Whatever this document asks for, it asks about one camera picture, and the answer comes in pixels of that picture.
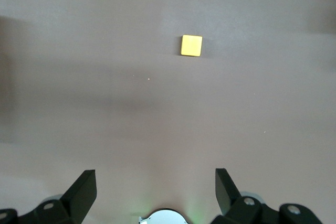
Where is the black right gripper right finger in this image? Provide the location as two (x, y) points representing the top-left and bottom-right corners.
(211, 168), (322, 224)

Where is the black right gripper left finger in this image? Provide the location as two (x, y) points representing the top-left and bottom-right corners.
(0, 169), (98, 224)

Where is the yellow cube block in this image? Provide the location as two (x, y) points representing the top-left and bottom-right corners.
(179, 34), (203, 58)

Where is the brown table cover cloth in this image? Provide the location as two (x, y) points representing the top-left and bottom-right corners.
(0, 0), (336, 224)

